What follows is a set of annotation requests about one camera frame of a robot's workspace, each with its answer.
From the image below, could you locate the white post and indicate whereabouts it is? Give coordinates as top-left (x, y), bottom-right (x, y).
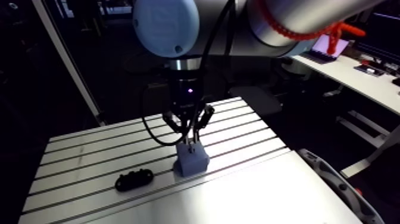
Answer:
top-left (30, 0), bottom-right (108, 126)

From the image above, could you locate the dark blue-grey block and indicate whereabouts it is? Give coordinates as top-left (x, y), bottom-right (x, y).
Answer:
top-left (173, 141), bottom-right (210, 178)

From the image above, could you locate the white desk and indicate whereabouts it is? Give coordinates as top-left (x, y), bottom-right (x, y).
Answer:
top-left (292, 54), bottom-right (400, 117)

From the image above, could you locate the black looping cable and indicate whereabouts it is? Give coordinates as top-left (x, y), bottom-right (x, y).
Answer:
top-left (141, 83), bottom-right (188, 147)

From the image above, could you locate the laptop with lit screen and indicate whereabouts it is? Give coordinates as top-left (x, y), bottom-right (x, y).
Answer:
top-left (307, 33), bottom-right (350, 63)

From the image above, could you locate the orange-red cable wrap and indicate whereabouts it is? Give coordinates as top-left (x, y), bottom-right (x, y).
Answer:
top-left (257, 0), bottom-right (367, 55)

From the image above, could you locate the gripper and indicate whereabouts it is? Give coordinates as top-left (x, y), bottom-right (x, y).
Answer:
top-left (162, 77), bottom-right (216, 147)

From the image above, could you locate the black oval holder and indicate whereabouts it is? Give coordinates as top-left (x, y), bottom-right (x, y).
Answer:
top-left (114, 168), bottom-right (155, 192)

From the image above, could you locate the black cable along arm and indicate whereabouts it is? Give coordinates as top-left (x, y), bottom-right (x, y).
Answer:
top-left (195, 0), bottom-right (237, 95)

